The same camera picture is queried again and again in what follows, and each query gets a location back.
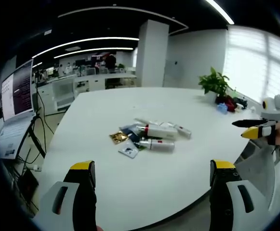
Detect black cable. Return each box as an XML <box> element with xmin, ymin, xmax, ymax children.
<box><xmin>35</xmin><ymin>80</ymin><xmax>56</xmax><ymax>135</ymax></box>

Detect long white counter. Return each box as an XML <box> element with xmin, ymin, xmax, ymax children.
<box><xmin>74</xmin><ymin>73</ymin><xmax>138</xmax><ymax>92</ymax></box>

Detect potted green plant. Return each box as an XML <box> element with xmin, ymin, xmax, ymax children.
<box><xmin>198</xmin><ymin>66</ymin><xmax>235</xmax><ymax>104</ymax></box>

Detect pale blue skincare sachet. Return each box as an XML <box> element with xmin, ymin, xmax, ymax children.
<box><xmin>118</xmin><ymin>141</ymin><xmax>140</xmax><ymax>159</ymax></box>

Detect long ceiling light strip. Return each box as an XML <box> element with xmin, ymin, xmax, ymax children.
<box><xmin>53</xmin><ymin>47</ymin><xmax>135</xmax><ymax>60</ymax></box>
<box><xmin>31</xmin><ymin>37</ymin><xmax>140</xmax><ymax>59</ymax></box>

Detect white laptop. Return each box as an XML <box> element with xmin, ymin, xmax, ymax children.
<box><xmin>0</xmin><ymin>115</ymin><xmax>35</xmax><ymax>160</ymax></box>

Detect white cabinet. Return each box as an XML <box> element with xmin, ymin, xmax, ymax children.
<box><xmin>52</xmin><ymin>74</ymin><xmax>77</xmax><ymax>112</ymax></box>

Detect blue packet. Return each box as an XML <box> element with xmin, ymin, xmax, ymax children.
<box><xmin>216</xmin><ymin>103</ymin><xmax>229</xmax><ymax>114</ymax></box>

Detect white window blinds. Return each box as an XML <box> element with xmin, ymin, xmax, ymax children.
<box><xmin>223</xmin><ymin>25</ymin><xmax>280</xmax><ymax>104</ymax></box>

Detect computer monitor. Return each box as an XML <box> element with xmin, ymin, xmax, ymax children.
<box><xmin>0</xmin><ymin>60</ymin><xmax>36</xmax><ymax>122</ymax></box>

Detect red cloth bundle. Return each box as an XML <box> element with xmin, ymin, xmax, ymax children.
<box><xmin>223</xmin><ymin>95</ymin><xmax>237</xmax><ymax>113</ymax></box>

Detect dark blue skincare sachet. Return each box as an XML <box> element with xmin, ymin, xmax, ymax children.
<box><xmin>119</xmin><ymin>122</ymin><xmax>142</xmax><ymax>142</ymax></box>

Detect short ceiling light strip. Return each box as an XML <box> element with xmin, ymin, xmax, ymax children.
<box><xmin>204</xmin><ymin>0</ymin><xmax>235</xmax><ymax>25</ymax></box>

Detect dark bag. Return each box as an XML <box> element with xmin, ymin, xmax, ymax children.
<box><xmin>233</xmin><ymin>96</ymin><xmax>249</xmax><ymax>112</ymax></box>

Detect gold skincare sachet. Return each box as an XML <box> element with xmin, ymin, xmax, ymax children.
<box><xmin>109</xmin><ymin>131</ymin><xmax>129</xmax><ymax>145</ymax></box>

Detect white skincare tube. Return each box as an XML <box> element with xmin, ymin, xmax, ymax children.
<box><xmin>173</xmin><ymin>124</ymin><xmax>193</xmax><ymax>140</ymax></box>

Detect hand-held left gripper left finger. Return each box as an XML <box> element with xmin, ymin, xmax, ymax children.
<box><xmin>39</xmin><ymin>160</ymin><xmax>97</xmax><ymax>231</ymax></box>

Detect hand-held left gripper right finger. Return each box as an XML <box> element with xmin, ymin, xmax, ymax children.
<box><xmin>209</xmin><ymin>159</ymin><xmax>271</xmax><ymax>231</ymax></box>

